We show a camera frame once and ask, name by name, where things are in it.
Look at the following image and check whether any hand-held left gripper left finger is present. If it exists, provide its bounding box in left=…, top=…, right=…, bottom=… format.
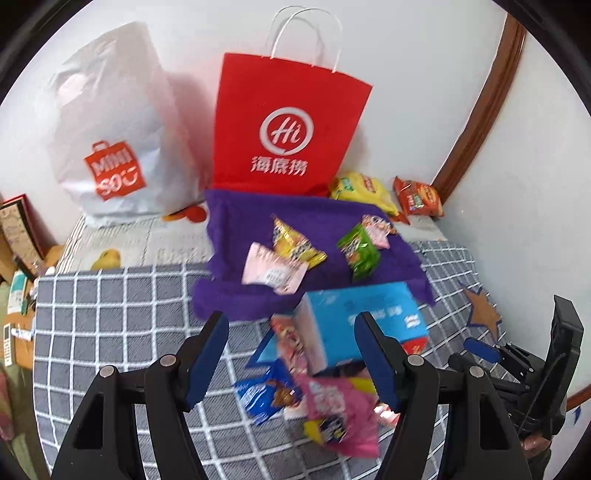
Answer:
left=51, top=311, right=230, bottom=480

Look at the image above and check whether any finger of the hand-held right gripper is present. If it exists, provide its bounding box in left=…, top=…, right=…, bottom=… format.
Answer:
left=463, top=337, right=548, bottom=384
left=447, top=352, right=507, bottom=393

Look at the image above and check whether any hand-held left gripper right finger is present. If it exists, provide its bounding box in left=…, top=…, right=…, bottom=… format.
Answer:
left=355, top=311, right=529, bottom=480

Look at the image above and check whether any red snack packet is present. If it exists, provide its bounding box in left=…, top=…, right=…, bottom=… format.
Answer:
left=399, top=336, right=429, bottom=357

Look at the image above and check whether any magenta snack packet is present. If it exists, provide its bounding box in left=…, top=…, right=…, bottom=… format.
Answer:
left=295, top=373, right=382, bottom=460

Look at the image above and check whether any blue tissue pack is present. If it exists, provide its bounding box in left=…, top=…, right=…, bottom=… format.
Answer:
left=293, top=281, right=429, bottom=374

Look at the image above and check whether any blue snack packet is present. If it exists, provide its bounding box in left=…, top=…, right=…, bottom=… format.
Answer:
left=235, top=360, right=303, bottom=425

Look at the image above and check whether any long pink bear snack packet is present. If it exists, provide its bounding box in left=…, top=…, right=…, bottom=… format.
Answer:
left=270, top=314, right=315, bottom=384

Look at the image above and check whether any bright yellow snack packet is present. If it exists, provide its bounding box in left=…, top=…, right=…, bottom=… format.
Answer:
left=302, top=413, right=349, bottom=446

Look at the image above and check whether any pink white snack packet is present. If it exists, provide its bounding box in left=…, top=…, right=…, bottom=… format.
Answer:
left=241, top=241, right=309, bottom=295

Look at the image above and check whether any green snack packet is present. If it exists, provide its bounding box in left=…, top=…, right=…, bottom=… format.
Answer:
left=336, top=224, right=382, bottom=283

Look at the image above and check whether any pink strawberry snack packet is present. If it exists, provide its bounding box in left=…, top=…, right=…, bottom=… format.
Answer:
left=361, top=215, right=399, bottom=250

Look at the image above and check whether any gold snack packet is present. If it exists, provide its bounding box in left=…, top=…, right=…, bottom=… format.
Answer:
left=271, top=215, right=328, bottom=269

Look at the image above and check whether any purple towel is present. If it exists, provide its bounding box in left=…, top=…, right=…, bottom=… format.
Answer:
left=191, top=188, right=435, bottom=323

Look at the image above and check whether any grey checked blanket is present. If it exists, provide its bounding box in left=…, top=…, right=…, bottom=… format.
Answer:
left=32, top=240, right=573, bottom=480

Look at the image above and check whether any orange chips bag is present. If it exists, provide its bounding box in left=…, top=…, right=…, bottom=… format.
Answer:
left=392, top=175, right=445, bottom=224

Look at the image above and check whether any yellow chips bag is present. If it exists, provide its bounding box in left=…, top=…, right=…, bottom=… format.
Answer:
left=328, top=172, right=402, bottom=217

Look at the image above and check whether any white green box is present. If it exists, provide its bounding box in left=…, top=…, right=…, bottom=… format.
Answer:
left=9, top=270, right=35, bottom=315

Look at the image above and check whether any patterned box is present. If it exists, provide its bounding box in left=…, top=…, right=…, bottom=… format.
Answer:
left=0, top=195, right=47, bottom=278

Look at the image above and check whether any red paper bag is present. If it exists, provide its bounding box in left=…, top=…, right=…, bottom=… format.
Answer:
left=211, top=6, right=374, bottom=198

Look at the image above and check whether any white plastic bag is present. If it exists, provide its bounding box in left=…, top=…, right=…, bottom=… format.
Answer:
left=34, top=21, right=206, bottom=229

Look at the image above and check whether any brown wooden door frame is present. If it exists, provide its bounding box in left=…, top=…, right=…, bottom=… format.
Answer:
left=431, top=25, right=527, bottom=197

